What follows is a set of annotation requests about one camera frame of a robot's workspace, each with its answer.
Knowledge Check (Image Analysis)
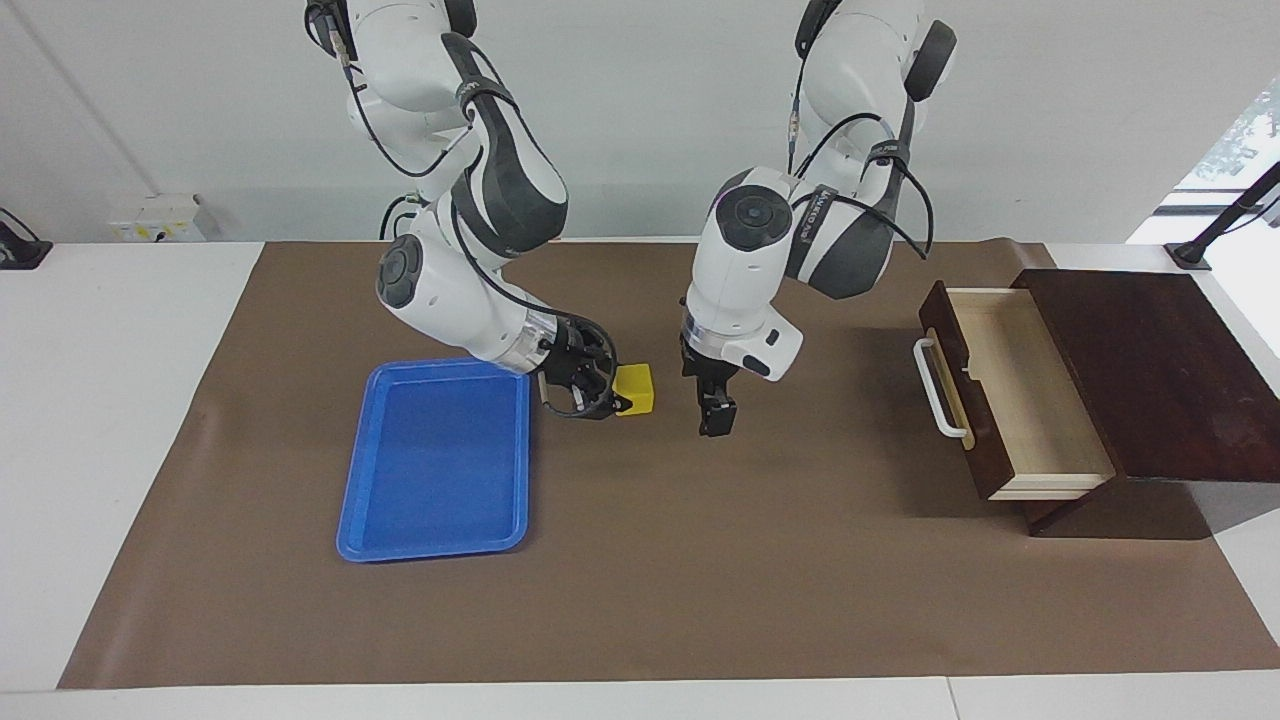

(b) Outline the dark wooden drawer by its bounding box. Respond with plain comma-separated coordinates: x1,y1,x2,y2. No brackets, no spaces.
913,280,1119,502

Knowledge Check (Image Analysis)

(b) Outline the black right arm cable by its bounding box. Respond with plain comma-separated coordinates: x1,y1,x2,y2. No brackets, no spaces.
304,0,603,421

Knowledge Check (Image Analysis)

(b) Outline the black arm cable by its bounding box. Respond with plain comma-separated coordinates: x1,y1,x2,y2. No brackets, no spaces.
304,0,603,421
784,0,937,263

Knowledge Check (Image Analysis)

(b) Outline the yellow cube block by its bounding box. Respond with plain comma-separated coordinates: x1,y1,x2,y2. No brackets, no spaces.
612,363,657,418

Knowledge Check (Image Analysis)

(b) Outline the white drawer handle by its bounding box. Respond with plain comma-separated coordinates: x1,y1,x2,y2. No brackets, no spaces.
912,337,974,440

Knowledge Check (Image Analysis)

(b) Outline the black camera stand pole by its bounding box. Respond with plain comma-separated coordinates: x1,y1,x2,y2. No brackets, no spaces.
1165,160,1280,272

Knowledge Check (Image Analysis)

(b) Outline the black table clamp mount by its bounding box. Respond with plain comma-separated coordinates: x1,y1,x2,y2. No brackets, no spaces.
0,208,53,271

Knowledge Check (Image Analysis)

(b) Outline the black right base cable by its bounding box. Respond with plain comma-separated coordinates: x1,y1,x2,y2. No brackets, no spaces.
378,193,419,241

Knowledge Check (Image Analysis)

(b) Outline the blue plastic tray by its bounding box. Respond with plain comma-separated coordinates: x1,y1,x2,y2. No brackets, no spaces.
336,357,531,564

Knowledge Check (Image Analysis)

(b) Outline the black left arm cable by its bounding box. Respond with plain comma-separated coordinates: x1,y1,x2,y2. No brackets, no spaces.
784,0,937,263

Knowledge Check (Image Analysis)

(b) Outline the brown paper table mat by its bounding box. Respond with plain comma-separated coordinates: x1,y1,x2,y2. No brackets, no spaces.
57,240,1280,691

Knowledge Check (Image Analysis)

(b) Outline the white wall socket box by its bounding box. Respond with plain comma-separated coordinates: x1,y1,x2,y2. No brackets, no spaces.
108,194,207,244

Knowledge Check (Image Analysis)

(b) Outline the dark wooden drawer cabinet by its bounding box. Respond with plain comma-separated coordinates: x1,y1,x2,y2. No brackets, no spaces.
1006,268,1280,541

